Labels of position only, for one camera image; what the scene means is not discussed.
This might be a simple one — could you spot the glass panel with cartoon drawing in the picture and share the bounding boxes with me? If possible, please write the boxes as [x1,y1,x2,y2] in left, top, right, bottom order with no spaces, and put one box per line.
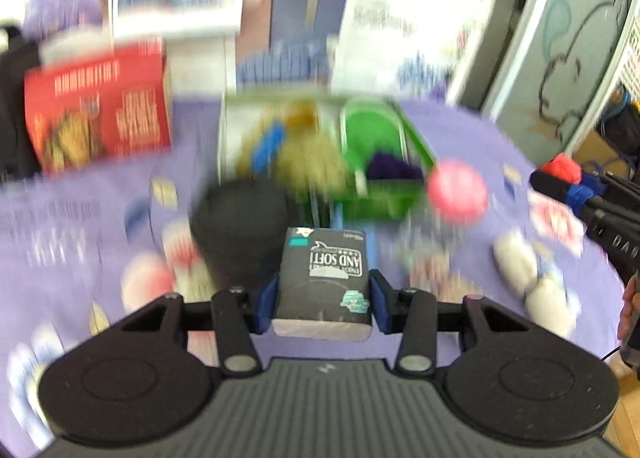
[447,0,640,165]

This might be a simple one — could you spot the green divided basket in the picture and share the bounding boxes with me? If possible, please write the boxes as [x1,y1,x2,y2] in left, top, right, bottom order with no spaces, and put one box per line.
[217,93,440,221]

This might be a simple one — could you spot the red snack box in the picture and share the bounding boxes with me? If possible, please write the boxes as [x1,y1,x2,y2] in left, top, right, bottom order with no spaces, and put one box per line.
[24,38,174,175]

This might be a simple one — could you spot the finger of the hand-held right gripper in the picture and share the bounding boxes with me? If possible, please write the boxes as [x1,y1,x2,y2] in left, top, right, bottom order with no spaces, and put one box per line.
[580,171,640,201]
[529,171,603,213]

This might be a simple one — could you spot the purple floral bedsheet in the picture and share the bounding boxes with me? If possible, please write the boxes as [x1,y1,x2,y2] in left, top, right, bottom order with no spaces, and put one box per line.
[0,97,623,458]

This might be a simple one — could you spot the white plush toy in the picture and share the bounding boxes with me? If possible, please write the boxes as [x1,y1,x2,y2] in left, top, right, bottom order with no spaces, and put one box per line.
[491,232,578,336]

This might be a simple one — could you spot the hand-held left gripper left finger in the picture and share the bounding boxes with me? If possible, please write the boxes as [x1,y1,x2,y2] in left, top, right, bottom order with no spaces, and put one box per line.
[102,275,281,376]

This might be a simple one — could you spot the white floral bedding package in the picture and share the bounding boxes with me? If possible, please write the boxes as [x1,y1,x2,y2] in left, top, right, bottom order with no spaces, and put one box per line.
[330,0,503,100]

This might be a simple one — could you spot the yellow-green mesh bath loofah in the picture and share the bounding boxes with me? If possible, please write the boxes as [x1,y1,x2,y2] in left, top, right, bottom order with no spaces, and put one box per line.
[234,99,353,195]

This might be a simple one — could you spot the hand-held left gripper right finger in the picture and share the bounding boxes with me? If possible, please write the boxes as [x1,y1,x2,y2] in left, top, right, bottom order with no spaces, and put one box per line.
[369,271,536,375]

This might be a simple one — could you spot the black speaker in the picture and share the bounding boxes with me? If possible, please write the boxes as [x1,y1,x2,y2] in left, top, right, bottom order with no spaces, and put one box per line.
[0,26,45,180]

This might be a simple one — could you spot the red knitted ball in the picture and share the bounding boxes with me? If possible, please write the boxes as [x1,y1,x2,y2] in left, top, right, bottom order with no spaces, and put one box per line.
[542,153,584,185]

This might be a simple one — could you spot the brown cardboard box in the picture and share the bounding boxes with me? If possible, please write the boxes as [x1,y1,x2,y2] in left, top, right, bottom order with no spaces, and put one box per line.
[574,131,628,175]

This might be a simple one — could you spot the striped bedding photo poster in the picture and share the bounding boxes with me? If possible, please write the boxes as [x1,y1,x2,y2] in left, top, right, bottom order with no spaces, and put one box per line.
[234,0,352,90]

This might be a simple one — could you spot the person's right hand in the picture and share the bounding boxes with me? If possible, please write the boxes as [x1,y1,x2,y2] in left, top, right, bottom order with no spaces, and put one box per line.
[617,272,640,348]

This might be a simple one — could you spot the dark grey tissue pack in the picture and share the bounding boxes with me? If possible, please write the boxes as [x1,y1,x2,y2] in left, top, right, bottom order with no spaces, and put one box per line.
[272,227,375,341]

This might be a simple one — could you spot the purple soft item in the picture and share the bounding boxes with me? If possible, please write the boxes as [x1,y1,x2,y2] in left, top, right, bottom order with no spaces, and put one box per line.
[367,151,423,181]

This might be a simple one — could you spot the pink ball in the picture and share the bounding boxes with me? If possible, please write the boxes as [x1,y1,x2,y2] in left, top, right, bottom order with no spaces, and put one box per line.
[400,158,489,264]

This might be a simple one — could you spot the black cup with lid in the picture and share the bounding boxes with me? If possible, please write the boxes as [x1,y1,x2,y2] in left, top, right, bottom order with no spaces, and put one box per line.
[189,182,297,300]

